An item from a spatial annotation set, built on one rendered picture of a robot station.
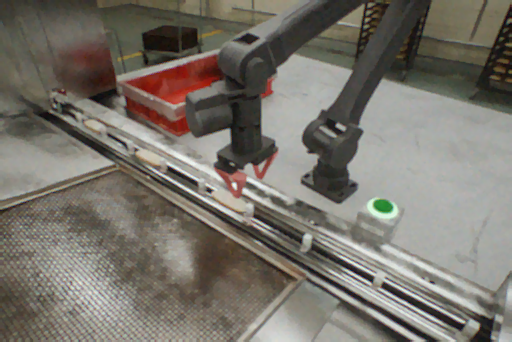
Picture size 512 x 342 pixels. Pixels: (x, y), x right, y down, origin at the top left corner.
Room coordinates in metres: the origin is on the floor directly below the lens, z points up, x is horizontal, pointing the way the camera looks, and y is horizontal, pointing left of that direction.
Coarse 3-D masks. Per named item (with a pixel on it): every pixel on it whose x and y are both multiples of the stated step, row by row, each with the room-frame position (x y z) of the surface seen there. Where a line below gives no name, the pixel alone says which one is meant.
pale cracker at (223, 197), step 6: (216, 192) 0.57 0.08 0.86; (222, 192) 0.57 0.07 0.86; (228, 192) 0.57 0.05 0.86; (216, 198) 0.55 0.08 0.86; (222, 198) 0.55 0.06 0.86; (228, 198) 0.55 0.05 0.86; (234, 198) 0.55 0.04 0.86; (240, 198) 0.55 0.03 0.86; (228, 204) 0.53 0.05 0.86; (234, 204) 0.53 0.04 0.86; (240, 204) 0.53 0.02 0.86; (246, 204) 0.53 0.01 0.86; (240, 210) 0.51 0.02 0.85
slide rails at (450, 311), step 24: (72, 120) 0.94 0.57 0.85; (96, 120) 0.94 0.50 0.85; (240, 216) 0.50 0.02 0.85; (264, 216) 0.50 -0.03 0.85; (288, 240) 0.43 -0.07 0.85; (312, 240) 0.43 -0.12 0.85; (336, 264) 0.38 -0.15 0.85; (360, 264) 0.38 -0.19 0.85; (408, 288) 0.33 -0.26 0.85; (456, 312) 0.28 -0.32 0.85; (456, 336) 0.24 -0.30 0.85
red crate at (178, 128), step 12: (204, 84) 1.31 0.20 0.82; (168, 96) 1.19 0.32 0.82; (180, 96) 1.19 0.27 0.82; (264, 96) 1.17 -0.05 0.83; (132, 108) 1.06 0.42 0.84; (144, 108) 1.00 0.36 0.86; (156, 120) 0.96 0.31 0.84; (168, 120) 0.91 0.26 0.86; (180, 120) 0.89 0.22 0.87; (180, 132) 0.89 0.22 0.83
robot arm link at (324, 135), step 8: (320, 128) 0.63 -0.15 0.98; (328, 128) 0.63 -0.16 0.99; (336, 128) 0.63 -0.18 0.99; (312, 136) 0.63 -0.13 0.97; (320, 136) 0.62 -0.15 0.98; (328, 136) 0.60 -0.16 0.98; (336, 136) 0.60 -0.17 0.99; (312, 144) 0.62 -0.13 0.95; (320, 144) 0.60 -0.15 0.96; (328, 144) 0.59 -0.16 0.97; (312, 152) 0.63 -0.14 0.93; (320, 152) 0.60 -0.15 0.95; (320, 160) 0.59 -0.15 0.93
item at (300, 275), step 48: (48, 192) 0.49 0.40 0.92; (0, 240) 0.35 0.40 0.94; (48, 240) 0.36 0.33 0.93; (96, 240) 0.37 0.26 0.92; (144, 240) 0.38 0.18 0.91; (240, 240) 0.40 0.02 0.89; (96, 288) 0.27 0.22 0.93; (144, 288) 0.28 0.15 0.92; (288, 288) 0.29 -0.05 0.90; (0, 336) 0.19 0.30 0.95; (144, 336) 0.21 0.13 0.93; (240, 336) 0.21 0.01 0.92
